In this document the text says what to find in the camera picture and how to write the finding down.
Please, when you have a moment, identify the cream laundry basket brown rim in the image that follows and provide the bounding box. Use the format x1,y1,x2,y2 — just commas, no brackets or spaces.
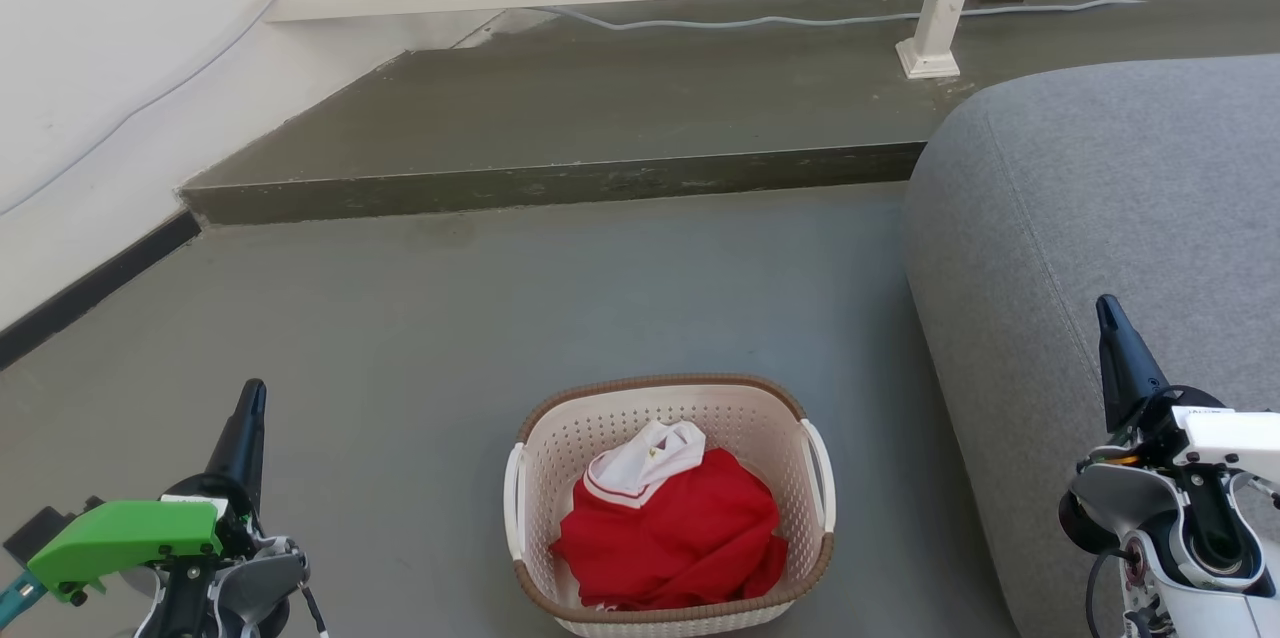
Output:
503,374,837,638

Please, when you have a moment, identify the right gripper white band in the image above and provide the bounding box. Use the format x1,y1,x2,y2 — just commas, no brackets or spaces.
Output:
1095,295,1280,485

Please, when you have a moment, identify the black baseboard strip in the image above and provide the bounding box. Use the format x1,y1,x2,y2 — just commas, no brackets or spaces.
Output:
0,210,202,371

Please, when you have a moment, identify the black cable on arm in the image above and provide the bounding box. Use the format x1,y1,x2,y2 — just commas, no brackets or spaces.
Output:
1084,548,1133,638
298,586,331,638

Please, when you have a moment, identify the grey fabric sofa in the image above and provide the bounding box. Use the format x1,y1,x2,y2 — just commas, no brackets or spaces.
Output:
905,55,1280,638

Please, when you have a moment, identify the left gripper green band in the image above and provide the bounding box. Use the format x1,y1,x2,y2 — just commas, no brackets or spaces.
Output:
25,379,268,605

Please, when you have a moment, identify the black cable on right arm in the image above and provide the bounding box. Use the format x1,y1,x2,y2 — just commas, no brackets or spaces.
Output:
1084,548,1133,638

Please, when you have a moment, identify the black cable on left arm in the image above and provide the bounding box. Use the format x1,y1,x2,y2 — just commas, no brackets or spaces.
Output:
298,586,331,638

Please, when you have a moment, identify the thin grey cable on wall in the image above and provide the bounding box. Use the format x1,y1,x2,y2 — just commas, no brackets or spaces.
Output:
0,0,321,218

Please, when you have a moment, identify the left teal camera cable plug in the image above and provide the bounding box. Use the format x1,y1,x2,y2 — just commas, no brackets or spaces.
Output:
0,573,47,625

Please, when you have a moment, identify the red shirt white collar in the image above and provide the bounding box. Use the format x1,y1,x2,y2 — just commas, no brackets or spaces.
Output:
550,420,789,613

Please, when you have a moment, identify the grey cable on floor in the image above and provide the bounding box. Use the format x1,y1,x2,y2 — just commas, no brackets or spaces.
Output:
530,0,1147,32

